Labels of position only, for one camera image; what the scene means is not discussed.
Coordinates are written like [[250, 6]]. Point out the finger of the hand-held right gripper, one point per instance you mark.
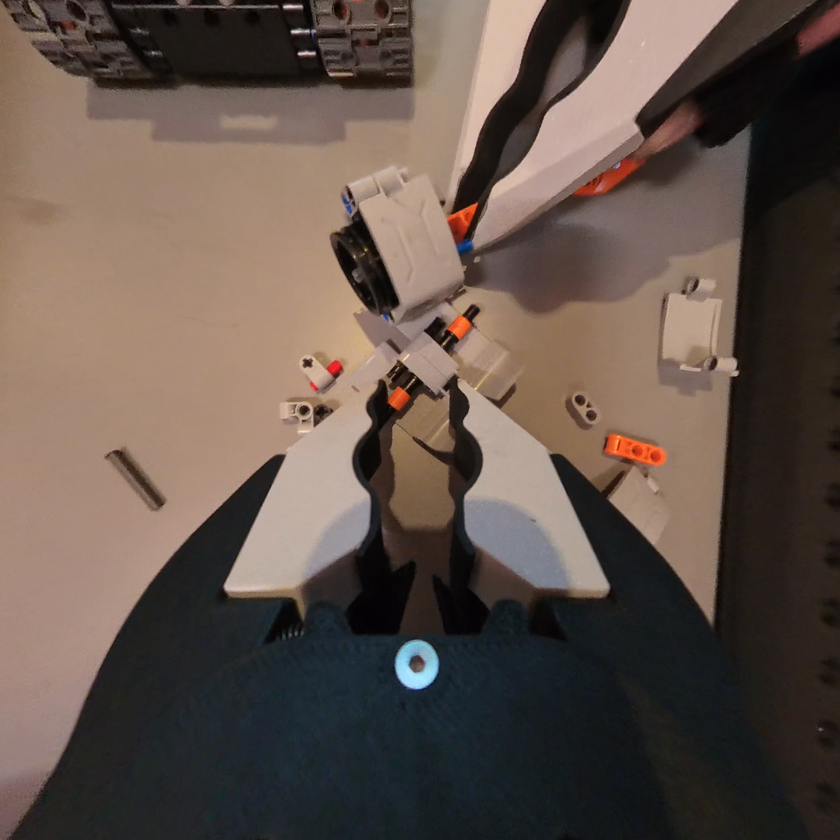
[[643, 65], [499, 52]]

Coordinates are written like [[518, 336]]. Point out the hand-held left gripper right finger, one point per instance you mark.
[[538, 525]]

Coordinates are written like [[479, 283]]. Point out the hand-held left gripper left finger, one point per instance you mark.
[[295, 525]]

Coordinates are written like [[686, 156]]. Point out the grey hinge assembly orange bushes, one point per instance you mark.
[[426, 364]]

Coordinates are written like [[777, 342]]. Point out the grey motor assembly orange panel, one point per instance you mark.
[[413, 243]]

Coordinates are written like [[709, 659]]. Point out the person's right hand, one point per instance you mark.
[[676, 131]]

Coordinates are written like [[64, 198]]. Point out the grey ribbed hinged panel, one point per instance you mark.
[[640, 505]]

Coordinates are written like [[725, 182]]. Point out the small light grey connector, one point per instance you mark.
[[295, 412]]

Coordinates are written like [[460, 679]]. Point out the red curved shell piece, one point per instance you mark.
[[604, 180]]

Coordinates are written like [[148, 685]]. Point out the grey two-hole connector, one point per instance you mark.
[[584, 408]]

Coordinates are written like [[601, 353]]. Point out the orange three-hole beam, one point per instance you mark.
[[649, 453]]

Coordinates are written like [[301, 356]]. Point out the small grey connector red axle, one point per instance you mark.
[[316, 371]]

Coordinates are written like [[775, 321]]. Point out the short black axle pin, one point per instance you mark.
[[134, 479]]

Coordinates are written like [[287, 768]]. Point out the light grey flat clip panel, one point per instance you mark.
[[689, 321]]

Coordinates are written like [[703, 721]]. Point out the tracked toy robot vehicle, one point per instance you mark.
[[210, 33]]

